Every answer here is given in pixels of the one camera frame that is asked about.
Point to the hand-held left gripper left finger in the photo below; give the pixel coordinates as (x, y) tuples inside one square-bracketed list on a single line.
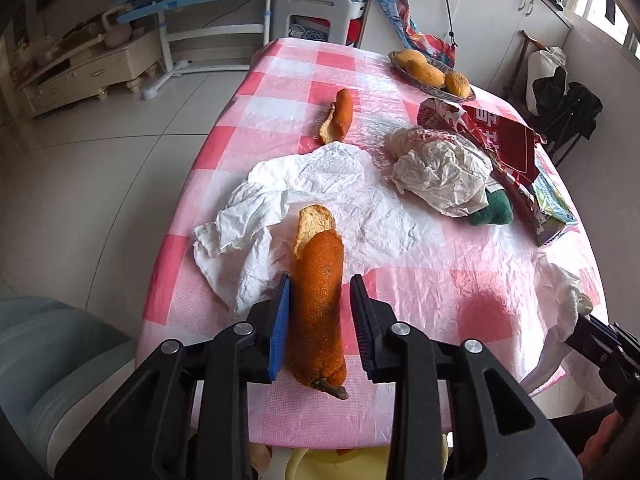
[(280, 330)]

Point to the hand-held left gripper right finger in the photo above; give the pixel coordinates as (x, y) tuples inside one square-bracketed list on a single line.
[(360, 325)]

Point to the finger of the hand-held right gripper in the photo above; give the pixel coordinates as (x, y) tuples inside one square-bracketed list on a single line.
[(600, 345)]

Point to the large orange peel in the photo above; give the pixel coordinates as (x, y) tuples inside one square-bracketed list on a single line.
[(317, 300)]

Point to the white plastic bag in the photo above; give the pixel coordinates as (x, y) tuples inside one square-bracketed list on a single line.
[(560, 285)]

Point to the yellow plastic basin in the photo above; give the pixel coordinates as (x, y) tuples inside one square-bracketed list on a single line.
[(320, 465)]

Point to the white paper ball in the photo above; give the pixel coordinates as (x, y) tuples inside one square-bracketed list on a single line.
[(440, 175)]

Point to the small orange peel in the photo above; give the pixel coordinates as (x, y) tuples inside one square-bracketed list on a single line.
[(342, 115)]

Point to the pink checked tablecloth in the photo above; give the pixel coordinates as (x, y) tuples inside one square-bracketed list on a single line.
[(450, 280)]

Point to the green juice carton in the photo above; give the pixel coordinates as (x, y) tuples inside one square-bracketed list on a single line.
[(550, 205)]

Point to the green plush toy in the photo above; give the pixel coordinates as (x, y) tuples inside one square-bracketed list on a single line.
[(495, 210)]

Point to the red printed wrapper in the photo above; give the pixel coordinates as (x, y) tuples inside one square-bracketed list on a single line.
[(510, 142)]

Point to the black folding chair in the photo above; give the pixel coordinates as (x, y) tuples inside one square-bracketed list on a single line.
[(575, 110)]

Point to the yellow mango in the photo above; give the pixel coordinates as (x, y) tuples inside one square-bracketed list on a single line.
[(427, 72), (457, 84), (409, 58)]

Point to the white sack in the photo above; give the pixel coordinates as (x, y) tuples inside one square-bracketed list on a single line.
[(547, 62)]

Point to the wooden chair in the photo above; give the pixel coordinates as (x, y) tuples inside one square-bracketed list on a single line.
[(525, 52)]

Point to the cream low cabinet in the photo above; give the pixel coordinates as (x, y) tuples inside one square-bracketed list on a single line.
[(90, 75)]

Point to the white plastic stool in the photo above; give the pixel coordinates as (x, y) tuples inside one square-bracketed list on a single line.
[(305, 10)]

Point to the colourful printed bag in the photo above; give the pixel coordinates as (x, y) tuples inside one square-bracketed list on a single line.
[(395, 5)]

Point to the pink kettlebell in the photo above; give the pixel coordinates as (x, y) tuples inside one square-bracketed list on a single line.
[(117, 35)]

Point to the white wall cabinet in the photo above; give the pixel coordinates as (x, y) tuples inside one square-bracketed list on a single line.
[(515, 25)]

